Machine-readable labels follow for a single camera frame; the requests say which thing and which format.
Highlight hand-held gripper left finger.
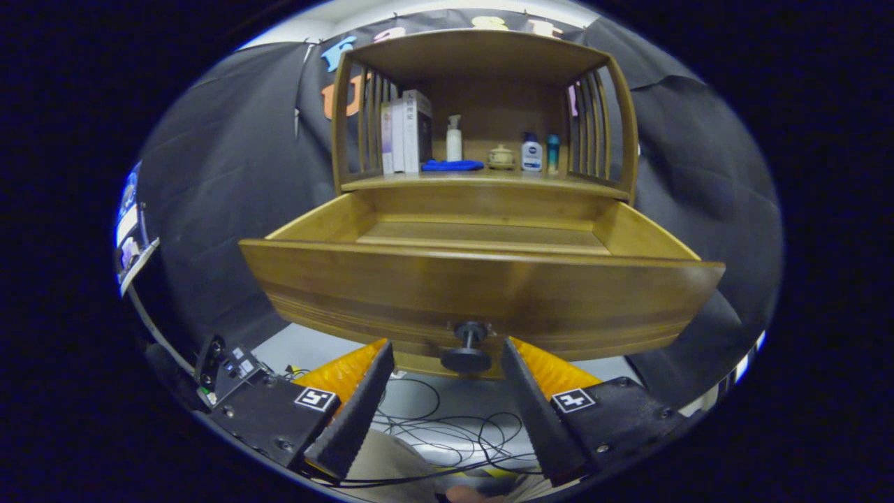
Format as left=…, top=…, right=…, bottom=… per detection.
left=210, top=339, right=395, bottom=481

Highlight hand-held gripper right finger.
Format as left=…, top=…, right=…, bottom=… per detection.
left=501, top=336, right=689, bottom=488

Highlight wooden drawer with black knob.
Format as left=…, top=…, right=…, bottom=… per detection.
left=239, top=187, right=726, bottom=374

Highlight wooden countertop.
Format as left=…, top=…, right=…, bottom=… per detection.
left=341, top=168, right=629, bottom=202

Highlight wooden cabinet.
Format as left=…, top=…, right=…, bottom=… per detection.
left=330, top=28, right=640, bottom=381

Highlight person's leg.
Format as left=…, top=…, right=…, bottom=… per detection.
left=346, top=428, right=455, bottom=503

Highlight white lotion bottle blue cap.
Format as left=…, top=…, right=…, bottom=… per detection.
left=521, top=132, right=543, bottom=173

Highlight lilac book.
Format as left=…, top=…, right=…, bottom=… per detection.
left=381, top=103, right=395, bottom=175

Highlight white book with dark cover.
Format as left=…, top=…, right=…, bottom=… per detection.
left=402, top=89, right=433, bottom=174

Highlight black floor cables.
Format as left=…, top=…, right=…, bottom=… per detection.
left=283, top=363, right=552, bottom=490

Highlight white wall shelf with items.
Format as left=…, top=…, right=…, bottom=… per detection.
left=115, top=164, right=161, bottom=298

